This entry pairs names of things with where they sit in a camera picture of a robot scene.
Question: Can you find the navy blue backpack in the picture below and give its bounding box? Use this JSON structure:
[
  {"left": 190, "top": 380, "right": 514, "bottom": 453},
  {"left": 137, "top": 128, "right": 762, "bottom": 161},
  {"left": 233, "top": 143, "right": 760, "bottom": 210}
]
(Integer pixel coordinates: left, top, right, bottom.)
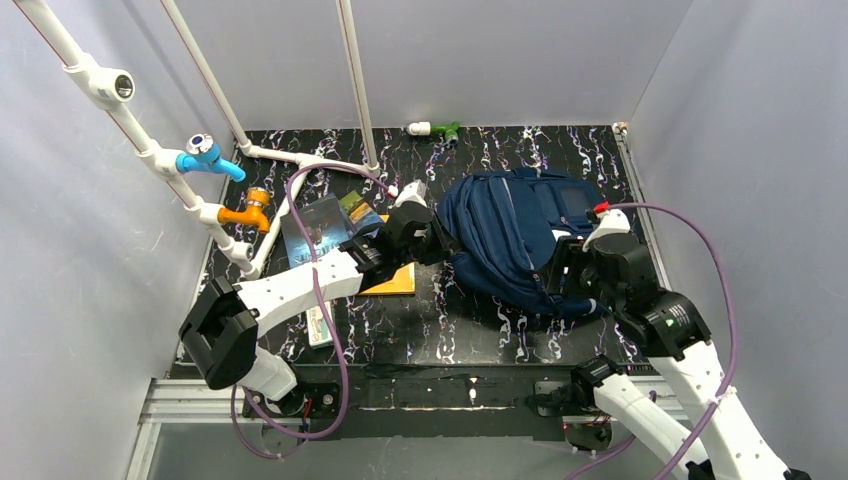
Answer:
[{"left": 436, "top": 167, "right": 606, "bottom": 318}]

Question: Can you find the white green small box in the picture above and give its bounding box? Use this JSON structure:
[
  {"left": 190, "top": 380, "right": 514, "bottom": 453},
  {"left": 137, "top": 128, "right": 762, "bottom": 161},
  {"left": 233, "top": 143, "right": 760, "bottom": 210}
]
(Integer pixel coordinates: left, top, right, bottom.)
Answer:
[{"left": 306, "top": 301, "right": 333, "bottom": 349}]

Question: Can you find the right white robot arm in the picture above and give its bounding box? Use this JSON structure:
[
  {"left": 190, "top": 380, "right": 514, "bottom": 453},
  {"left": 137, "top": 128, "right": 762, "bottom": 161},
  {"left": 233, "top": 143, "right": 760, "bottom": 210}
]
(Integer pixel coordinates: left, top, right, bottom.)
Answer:
[{"left": 551, "top": 233, "right": 809, "bottom": 479}]

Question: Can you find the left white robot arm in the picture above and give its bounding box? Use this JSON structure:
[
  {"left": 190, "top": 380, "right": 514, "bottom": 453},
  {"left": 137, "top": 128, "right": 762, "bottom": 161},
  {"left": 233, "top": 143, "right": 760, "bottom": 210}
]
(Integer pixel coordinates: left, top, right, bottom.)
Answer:
[{"left": 179, "top": 202, "right": 460, "bottom": 401}]

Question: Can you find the yellow notebook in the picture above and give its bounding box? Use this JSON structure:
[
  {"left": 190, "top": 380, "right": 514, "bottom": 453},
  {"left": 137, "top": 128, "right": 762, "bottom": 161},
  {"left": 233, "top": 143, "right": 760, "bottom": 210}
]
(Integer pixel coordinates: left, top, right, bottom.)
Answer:
[{"left": 360, "top": 263, "right": 416, "bottom": 295}]

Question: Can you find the blue orange paperback book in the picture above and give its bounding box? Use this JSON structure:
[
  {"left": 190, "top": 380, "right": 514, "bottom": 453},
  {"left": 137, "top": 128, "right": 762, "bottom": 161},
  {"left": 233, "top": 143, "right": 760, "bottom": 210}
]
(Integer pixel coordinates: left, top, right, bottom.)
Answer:
[{"left": 340, "top": 191, "right": 385, "bottom": 235}]

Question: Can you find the dark blue hardcover book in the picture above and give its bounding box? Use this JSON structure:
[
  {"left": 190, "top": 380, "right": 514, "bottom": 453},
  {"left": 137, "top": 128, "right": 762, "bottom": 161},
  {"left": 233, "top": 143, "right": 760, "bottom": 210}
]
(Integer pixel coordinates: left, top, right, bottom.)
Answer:
[{"left": 281, "top": 194, "right": 353, "bottom": 268}]

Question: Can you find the green white pipe fitting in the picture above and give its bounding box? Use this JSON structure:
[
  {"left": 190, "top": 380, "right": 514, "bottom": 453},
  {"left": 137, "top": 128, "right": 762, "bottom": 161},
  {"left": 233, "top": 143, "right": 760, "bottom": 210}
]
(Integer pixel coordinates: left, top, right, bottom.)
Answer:
[{"left": 406, "top": 122, "right": 461, "bottom": 147}]

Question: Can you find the orange plastic tap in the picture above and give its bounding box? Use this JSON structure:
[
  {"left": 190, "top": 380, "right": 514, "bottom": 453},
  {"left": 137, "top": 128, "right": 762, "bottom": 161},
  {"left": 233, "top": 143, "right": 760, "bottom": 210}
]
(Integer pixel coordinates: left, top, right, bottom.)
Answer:
[{"left": 216, "top": 187, "right": 271, "bottom": 234}]

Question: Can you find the blue plastic tap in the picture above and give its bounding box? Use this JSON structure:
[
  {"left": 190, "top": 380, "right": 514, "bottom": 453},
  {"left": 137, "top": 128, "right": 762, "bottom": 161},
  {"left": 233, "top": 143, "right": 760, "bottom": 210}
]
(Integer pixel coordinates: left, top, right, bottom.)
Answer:
[{"left": 175, "top": 133, "right": 246, "bottom": 182}]

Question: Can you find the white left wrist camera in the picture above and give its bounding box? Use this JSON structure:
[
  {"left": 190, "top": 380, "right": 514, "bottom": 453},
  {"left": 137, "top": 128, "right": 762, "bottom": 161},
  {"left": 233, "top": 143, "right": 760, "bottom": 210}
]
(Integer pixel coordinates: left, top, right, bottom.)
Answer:
[{"left": 388, "top": 180, "right": 428, "bottom": 209}]

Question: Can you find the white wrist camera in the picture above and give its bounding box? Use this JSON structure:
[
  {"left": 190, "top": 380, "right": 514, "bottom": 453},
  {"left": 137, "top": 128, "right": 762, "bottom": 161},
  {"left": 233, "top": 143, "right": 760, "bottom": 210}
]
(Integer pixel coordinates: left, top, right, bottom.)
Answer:
[
  {"left": 582, "top": 202, "right": 631, "bottom": 252},
  {"left": 388, "top": 180, "right": 428, "bottom": 209}
]

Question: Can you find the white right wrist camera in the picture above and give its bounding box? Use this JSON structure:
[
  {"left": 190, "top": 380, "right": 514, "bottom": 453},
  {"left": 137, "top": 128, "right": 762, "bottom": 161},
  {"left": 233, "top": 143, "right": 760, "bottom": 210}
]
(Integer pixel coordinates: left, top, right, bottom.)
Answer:
[{"left": 582, "top": 202, "right": 631, "bottom": 252}]

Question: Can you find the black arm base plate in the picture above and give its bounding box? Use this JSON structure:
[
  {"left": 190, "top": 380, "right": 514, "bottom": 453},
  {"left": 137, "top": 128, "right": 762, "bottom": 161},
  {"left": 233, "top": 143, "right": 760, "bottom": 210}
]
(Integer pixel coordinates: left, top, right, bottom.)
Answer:
[{"left": 237, "top": 363, "right": 574, "bottom": 441}]

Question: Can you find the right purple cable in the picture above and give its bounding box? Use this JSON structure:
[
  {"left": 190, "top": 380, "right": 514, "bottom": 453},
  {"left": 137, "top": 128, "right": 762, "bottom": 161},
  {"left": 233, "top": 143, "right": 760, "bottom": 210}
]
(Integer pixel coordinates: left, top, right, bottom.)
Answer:
[{"left": 563, "top": 201, "right": 738, "bottom": 480}]

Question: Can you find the purple cable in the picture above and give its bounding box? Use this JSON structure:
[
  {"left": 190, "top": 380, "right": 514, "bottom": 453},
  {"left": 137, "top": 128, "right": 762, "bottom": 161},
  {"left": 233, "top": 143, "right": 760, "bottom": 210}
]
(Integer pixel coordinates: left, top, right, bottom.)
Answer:
[
  {"left": 563, "top": 201, "right": 738, "bottom": 480},
  {"left": 229, "top": 162, "right": 399, "bottom": 461}
]

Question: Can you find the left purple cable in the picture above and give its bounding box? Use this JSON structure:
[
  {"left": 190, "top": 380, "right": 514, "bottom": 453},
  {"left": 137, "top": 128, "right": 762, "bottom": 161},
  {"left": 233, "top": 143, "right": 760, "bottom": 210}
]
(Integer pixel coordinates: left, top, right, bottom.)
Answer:
[{"left": 229, "top": 162, "right": 399, "bottom": 461}]

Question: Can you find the aluminium rail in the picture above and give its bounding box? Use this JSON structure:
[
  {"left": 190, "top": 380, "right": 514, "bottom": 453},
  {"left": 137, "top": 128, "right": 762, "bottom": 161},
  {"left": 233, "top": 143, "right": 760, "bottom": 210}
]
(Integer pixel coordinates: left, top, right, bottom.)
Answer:
[{"left": 127, "top": 379, "right": 661, "bottom": 479}]

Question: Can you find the white pvc pipe frame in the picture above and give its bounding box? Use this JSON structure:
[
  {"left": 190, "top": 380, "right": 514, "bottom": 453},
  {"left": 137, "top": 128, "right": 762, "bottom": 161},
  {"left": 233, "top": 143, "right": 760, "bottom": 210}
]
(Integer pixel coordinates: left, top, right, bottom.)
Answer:
[{"left": 13, "top": 0, "right": 383, "bottom": 281}]

